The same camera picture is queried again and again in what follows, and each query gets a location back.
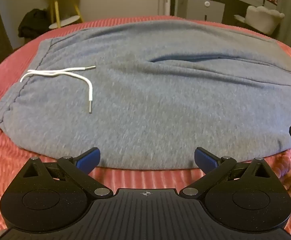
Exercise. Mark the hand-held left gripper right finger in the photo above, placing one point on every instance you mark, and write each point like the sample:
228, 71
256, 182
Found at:
205, 161

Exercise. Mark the grey cabinet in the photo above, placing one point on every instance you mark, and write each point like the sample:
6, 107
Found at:
200, 8

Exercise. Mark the yellow-legged round side table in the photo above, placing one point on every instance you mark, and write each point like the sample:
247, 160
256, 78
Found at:
58, 12

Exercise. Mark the white round cabinet light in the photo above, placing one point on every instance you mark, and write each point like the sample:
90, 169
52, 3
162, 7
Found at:
206, 3

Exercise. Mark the blue-grey sweat pants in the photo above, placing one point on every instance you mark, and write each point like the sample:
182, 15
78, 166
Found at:
148, 92

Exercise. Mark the white shell-back chair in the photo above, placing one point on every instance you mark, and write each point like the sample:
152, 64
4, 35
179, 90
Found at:
263, 18

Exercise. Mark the black cloth heap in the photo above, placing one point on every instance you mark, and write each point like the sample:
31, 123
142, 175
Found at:
33, 23

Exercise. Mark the pink ribbed blanket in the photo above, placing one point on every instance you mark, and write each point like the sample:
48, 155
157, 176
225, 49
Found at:
8, 160

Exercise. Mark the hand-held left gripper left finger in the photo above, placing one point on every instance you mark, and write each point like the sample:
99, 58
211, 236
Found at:
89, 160

